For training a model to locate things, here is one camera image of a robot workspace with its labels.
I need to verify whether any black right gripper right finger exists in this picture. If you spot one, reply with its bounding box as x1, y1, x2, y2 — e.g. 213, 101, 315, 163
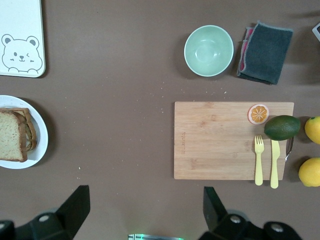
199, 186, 302, 240

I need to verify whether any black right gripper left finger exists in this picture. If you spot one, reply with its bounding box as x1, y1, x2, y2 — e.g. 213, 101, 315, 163
0, 184, 91, 240

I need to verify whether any white round plate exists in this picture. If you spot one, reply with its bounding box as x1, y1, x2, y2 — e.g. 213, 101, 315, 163
0, 94, 49, 170

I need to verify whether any brown bread slice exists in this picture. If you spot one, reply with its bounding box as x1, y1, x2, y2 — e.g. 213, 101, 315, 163
12, 107, 38, 152
0, 107, 28, 163

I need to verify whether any yellow plastic fork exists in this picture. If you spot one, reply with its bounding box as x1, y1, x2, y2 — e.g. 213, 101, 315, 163
254, 134, 265, 187

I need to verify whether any wooden cutting board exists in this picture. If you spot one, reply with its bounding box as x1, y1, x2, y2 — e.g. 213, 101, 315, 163
173, 101, 295, 181

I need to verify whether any yellow plastic knife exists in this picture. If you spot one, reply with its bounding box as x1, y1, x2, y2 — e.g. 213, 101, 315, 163
270, 138, 281, 190

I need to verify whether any yellow lemon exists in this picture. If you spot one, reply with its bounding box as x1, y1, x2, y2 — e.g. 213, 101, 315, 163
298, 157, 320, 188
304, 116, 320, 145

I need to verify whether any orange fruit slice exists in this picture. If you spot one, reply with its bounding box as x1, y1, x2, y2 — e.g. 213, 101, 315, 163
247, 103, 270, 125

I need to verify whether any dark green avocado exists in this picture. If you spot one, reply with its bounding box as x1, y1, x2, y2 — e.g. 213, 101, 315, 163
263, 114, 302, 142

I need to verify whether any pale green bowl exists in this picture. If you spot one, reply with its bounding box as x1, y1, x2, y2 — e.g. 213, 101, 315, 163
183, 24, 235, 78

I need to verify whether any folded grey cloth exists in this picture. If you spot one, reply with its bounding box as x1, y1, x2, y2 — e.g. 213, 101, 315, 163
236, 20, 294, 86

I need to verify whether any cream tray with bear print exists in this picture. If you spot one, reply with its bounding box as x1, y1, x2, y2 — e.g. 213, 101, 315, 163
0, 0, 46, 78

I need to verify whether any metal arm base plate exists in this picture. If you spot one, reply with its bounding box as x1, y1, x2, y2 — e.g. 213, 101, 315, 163
127, 233, 184, 240

